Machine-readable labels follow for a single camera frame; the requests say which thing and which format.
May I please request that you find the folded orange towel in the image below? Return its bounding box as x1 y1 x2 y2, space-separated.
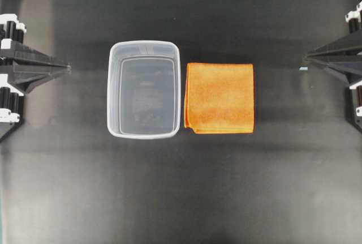
184 62 255 134

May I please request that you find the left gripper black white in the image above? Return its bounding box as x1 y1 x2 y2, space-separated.
1 14 71 141

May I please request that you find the clear plastic container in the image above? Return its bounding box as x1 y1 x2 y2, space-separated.
107 40 181 140

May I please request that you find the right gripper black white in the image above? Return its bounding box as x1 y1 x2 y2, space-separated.
305 0 362 131

